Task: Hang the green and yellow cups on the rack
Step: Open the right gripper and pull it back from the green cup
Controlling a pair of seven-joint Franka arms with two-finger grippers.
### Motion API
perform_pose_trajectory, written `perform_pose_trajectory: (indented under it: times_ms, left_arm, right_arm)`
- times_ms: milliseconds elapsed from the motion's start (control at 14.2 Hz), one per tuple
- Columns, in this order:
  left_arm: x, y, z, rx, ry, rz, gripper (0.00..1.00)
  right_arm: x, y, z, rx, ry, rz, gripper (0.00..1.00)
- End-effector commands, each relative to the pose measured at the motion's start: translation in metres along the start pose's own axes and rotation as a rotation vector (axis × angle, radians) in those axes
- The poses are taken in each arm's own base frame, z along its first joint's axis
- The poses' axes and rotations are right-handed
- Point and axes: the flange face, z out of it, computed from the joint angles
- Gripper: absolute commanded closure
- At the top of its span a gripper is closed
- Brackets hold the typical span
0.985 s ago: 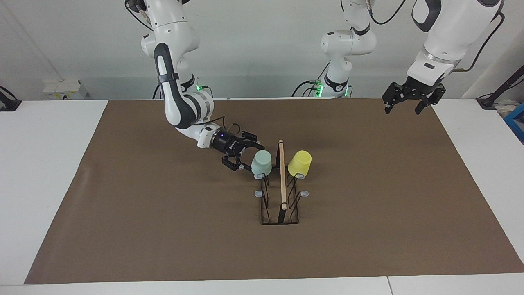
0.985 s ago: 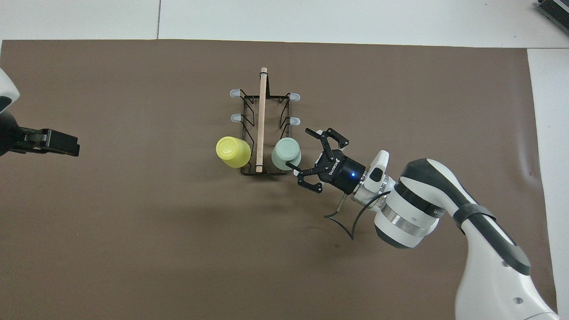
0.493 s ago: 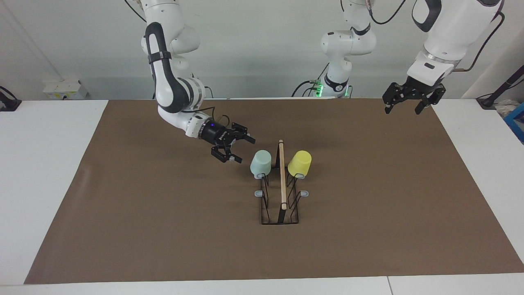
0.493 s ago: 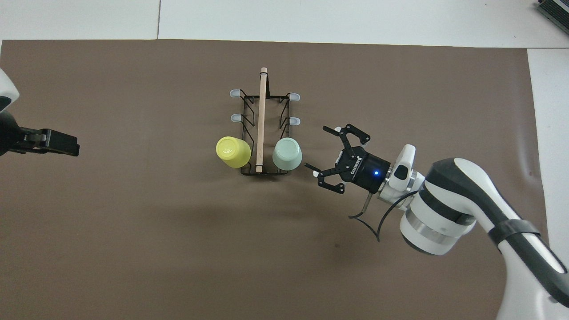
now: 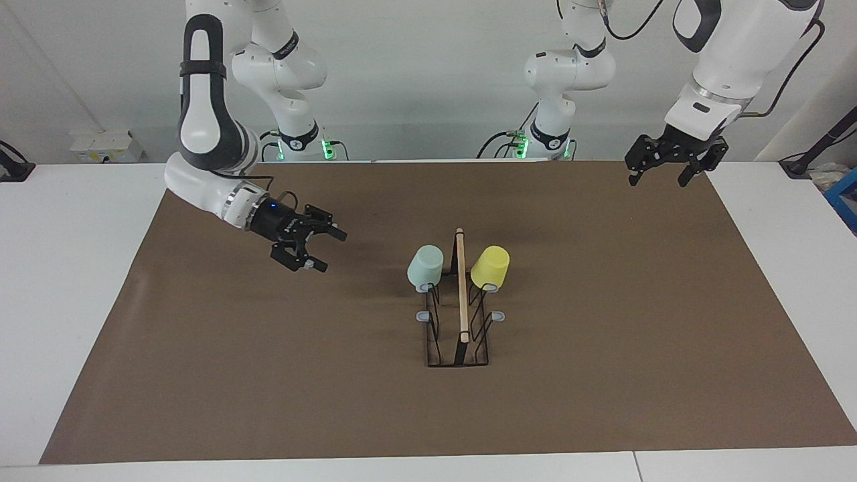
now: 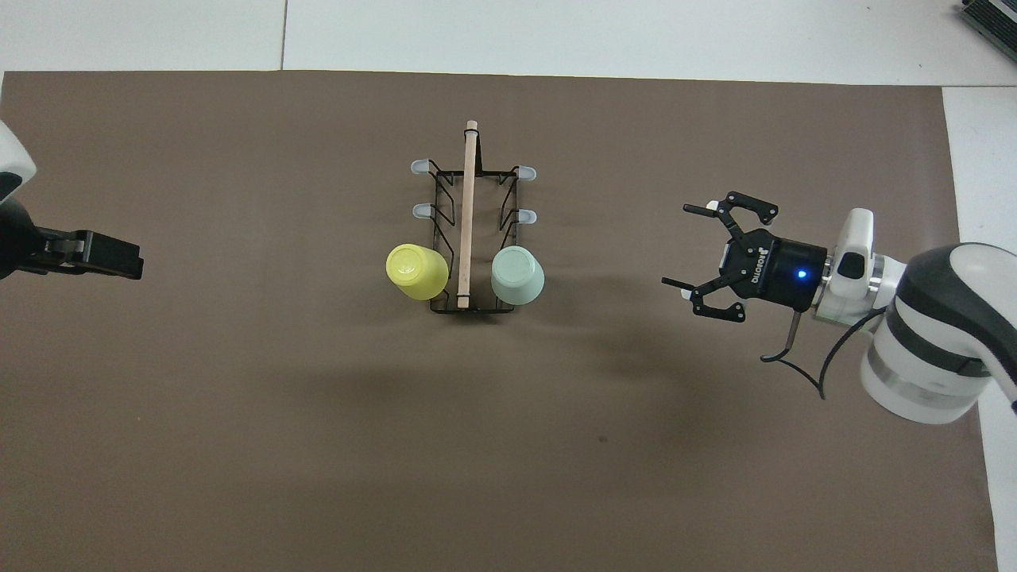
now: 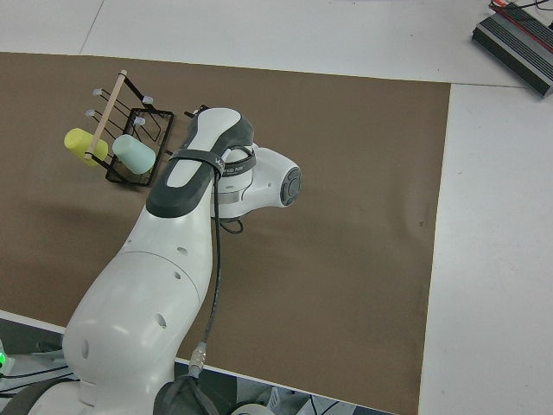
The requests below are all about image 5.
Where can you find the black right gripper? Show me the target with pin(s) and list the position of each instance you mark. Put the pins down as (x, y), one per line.
(278, 224)

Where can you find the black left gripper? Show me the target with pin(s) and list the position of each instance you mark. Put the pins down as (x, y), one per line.
(679, 148)

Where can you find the pale green plastic cup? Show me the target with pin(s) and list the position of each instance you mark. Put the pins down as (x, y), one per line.
(426, 268)

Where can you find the yellow plastic cup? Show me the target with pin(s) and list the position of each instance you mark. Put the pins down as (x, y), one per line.
(490, 268)

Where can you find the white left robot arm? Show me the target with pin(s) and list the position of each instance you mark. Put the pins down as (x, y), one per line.
(736, 53)

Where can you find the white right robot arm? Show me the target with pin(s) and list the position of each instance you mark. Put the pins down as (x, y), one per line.
(201, 127)

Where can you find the black stand with base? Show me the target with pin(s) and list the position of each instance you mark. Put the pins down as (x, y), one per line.
(800, 166)

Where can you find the brown table mat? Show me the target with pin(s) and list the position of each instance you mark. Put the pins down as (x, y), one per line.
(335, 388)

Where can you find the crumpled clear plastic bag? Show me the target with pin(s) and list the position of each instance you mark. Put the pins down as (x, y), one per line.
(827, 177)

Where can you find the blue box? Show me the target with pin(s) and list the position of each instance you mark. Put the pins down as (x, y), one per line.
(845, 201)

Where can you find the black table clamp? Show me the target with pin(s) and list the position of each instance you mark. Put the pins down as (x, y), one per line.
(13, 171)

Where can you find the white wall socket box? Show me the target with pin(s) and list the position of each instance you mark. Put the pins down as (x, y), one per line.
(107, 147)

